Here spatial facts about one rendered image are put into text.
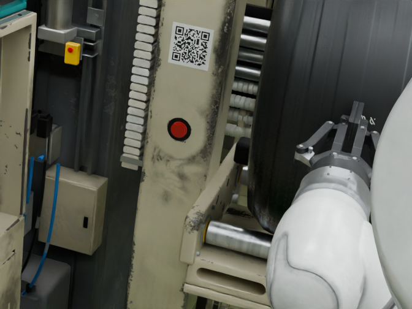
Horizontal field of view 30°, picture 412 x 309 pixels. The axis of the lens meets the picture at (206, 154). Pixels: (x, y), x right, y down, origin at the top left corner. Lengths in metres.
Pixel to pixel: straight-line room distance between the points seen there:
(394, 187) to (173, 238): 1.28
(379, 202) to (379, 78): 0.91
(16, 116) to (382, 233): 1.12
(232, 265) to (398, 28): 0.52
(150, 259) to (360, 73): 0.63
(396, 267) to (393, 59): 0.93
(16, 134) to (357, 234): 0.71
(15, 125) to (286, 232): 0.66
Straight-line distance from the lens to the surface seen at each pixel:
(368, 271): 0.80
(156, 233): 1.53
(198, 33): 1.36
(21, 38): 1.29
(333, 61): 1.16
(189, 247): 1.38
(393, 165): 0.25
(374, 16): 1.18
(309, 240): 0.78
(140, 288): 1.60
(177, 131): 1.42
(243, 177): 1.65
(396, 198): 0.25
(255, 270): 1.40
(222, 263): 1.40
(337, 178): 0.89
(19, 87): 1.32
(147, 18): 1.40
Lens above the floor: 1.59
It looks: 23 degrees down
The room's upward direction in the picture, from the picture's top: 9 degrees clockwise
